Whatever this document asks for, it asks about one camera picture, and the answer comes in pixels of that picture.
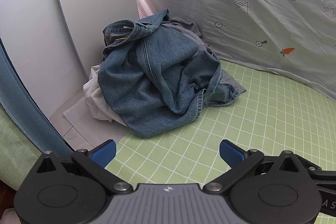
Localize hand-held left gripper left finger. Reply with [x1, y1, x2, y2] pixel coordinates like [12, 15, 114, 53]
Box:
[35, 139, 133, 194]

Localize blue curtain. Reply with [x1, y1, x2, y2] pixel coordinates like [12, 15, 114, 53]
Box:
[0, 38, 71, 156]

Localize grey shirt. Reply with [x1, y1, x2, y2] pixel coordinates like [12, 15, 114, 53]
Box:
[167, 17, 247, 94]

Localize blue denim jeans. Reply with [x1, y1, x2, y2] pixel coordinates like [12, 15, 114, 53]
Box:
[98, 9, 240, 139]

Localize white garment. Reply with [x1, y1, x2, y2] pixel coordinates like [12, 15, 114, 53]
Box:
[83, 65, 127, 126]

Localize white headboard panel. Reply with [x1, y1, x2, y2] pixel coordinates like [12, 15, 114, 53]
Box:
[51, 0, 139, 79]

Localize green fuzzy cloth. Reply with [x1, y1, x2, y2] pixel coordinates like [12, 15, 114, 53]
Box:
[0, 106, 46, 191]

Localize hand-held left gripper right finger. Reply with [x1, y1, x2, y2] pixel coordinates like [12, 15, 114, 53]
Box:
[203, 139, 302, 194]

